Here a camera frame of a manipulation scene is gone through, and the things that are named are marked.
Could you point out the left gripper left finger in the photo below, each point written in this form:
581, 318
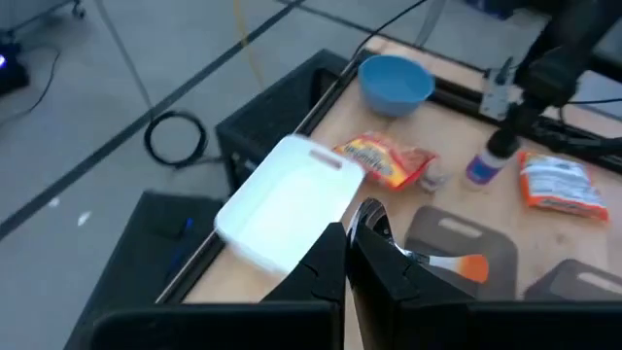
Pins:
291, 325

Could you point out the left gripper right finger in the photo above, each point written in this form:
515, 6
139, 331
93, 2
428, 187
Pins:
413, 321

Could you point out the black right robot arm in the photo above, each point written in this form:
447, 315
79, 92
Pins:
554, 73

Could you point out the white plastic bin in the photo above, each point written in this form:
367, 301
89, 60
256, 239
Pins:
291, 204

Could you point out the small clear spice jar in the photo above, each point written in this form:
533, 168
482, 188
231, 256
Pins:
433, 177

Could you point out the black lid purple label bottle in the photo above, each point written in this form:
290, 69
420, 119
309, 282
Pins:
483, 170

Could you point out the black plain case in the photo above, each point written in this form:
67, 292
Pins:
141, 253

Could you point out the orange white ramen packet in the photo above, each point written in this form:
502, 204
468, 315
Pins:
559, 185

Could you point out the black perforated case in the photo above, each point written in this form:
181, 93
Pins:
272, 116

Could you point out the blue bowl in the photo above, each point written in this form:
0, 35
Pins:
393, 85

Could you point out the black box with blue light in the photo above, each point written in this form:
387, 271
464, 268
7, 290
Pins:
12, 78

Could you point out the silver aluminium base bracket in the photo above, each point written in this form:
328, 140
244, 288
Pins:
495, 97

